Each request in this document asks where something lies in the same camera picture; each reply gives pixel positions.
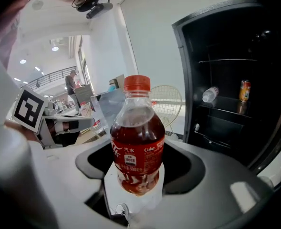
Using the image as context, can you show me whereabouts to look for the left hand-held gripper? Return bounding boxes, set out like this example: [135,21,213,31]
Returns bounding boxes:
[10,85,96,150]

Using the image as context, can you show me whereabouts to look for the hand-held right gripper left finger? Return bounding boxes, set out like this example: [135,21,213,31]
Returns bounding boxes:
[30,139,123,229]

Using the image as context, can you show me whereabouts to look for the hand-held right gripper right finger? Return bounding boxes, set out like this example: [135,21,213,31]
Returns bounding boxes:
[130,139,274,229]

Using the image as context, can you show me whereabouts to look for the red label cola bottle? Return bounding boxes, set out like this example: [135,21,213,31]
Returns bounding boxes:
[110,75,166,197]

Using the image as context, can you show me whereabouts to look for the black mini fridge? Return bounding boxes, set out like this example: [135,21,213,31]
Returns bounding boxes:
[171,0,281,177]

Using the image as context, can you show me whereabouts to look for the person's left forearm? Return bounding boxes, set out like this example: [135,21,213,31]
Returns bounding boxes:
[3,120,40,142]

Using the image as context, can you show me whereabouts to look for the clear water jug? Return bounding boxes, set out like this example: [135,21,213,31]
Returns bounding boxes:
[89,117,108,135]

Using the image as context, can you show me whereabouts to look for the brown cardboard box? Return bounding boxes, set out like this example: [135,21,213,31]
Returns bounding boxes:
[74,84,95,104]

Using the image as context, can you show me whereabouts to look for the brown cardboard sheet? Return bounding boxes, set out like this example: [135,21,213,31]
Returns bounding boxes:
[108,74,126,91]

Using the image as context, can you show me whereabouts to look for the dark metal railing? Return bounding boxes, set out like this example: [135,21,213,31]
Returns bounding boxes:
[20,66,79,90]

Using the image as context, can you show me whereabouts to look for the person's right white shoe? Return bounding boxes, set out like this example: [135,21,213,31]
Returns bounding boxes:
[111,202,132,227]

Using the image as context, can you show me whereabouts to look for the clear water bottle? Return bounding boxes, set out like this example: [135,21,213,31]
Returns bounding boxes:
[202,86,220,103]

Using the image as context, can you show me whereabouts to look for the orange drink can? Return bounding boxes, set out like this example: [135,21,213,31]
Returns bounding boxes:
[239,79,251,103]

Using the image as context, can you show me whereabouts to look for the gold wire chair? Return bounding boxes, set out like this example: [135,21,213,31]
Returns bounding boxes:
[149,84,183,135]

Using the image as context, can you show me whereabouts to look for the black head camera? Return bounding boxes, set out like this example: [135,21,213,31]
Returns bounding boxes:
[85,2,114,20]

